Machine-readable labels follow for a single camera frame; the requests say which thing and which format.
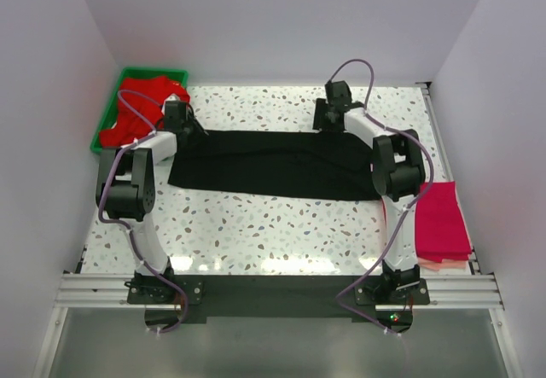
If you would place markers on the red t shirt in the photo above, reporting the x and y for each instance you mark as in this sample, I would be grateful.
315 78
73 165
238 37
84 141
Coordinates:
147 96

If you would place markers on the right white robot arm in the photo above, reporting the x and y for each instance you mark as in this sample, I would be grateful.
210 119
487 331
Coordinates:
397 172

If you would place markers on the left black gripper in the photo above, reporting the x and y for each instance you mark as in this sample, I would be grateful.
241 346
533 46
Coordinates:
190 126

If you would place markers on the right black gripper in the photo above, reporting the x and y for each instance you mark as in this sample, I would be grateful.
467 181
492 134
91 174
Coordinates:
322 116

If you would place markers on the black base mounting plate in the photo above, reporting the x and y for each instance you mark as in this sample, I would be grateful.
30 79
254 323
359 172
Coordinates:
195 299

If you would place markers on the folded magenta t shirt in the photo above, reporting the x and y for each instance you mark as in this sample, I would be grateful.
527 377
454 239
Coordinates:
428 226

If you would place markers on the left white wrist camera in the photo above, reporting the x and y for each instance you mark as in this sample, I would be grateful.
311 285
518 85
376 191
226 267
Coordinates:
172 98

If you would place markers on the folded pink t shirt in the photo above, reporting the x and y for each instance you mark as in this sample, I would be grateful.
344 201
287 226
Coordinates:
446 265

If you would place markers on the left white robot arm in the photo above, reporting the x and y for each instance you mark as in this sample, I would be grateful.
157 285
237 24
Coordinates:
125 187

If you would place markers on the green plastic tray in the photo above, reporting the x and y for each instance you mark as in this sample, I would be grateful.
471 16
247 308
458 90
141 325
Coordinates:
137 72

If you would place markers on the black t shirt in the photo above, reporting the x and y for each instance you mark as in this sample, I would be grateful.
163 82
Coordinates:
325 165

